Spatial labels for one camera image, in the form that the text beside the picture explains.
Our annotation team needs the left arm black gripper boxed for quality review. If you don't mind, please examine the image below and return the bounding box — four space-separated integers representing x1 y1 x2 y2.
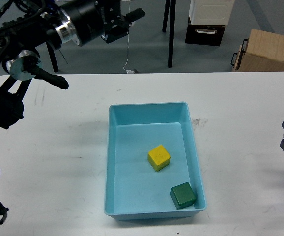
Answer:
60 0 145 46

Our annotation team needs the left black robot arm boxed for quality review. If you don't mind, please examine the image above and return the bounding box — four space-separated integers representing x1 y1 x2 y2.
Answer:
0 0 145 129

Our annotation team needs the black table leg right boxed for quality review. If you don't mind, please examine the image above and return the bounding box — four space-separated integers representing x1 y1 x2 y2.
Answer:
168 0 176 68

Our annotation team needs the light wooden box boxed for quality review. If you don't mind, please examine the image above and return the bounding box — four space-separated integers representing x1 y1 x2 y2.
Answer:
231 29 284 72

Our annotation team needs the white hanging cable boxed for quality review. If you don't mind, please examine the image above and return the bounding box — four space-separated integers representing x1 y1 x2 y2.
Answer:
123 0 135 74

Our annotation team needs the black table leg far left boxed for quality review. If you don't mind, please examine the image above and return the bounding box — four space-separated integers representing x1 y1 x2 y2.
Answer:
46 42 59 73

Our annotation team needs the yellow wooden block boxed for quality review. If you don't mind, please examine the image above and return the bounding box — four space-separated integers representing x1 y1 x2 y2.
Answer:
147 145 171 172

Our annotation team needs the dark brown drawer box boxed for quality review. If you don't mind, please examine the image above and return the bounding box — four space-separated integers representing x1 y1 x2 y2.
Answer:
185 19 226 47

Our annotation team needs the black table leg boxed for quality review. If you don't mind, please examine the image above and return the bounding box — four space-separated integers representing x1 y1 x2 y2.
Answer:
168 0 176 68
46 42 59 73

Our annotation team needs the white plastic container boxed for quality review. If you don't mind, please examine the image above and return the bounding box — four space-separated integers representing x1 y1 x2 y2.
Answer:
189 0 235 26

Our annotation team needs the light blue plastic bin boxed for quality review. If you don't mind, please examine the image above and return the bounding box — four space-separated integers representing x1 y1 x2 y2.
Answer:
105 102 207 220

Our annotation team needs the green wooden block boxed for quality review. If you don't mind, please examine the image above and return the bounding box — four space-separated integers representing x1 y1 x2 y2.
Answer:
170 182 197 210

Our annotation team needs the black table leg angled right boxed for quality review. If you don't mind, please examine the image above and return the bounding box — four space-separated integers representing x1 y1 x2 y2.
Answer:
162 0 170 33

